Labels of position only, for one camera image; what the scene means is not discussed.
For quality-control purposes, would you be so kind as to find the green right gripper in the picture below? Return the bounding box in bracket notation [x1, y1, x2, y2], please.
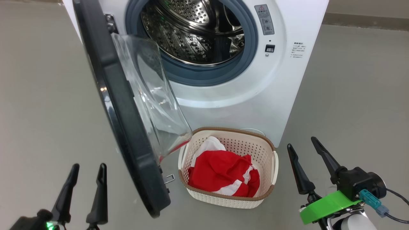
[287, 137, 363, 225]

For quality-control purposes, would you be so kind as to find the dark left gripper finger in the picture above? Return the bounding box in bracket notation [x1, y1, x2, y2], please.
[86, 163, 108, 226]
[51, 164, 80, 224]

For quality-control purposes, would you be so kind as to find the black round washing machine door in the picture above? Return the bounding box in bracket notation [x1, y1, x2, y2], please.
[73, 0, 193, 218]

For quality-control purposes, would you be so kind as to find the red garment with white sleeve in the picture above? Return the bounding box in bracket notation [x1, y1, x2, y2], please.
[190, 136, 253, 196]

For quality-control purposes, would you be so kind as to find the white washing machine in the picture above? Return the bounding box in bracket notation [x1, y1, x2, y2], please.
[62, 0, 329, 147]

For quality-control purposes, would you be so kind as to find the cream perforated laundry basket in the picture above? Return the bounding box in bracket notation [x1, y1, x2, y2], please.
[178, 127, 279, 209]

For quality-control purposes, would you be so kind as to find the grey rubber door gasket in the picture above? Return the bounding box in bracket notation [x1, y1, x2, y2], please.
[125, 0, 259, 87]

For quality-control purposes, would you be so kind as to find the steel washing machine drum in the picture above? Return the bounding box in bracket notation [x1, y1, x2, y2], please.
[141, 0, 246, 66]

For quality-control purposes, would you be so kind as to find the small printed text sticker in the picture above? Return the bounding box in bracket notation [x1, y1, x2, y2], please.
[290, 42, 307, 60]

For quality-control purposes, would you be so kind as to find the grey warning sticker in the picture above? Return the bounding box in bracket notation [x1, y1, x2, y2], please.
[254, 4, 275, 35]

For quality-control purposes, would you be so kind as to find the teal right cable connector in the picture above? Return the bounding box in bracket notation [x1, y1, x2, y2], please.
[359, 189, 390, 218]

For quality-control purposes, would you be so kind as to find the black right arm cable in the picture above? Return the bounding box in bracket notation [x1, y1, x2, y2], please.
[384, 188, 409, 224]

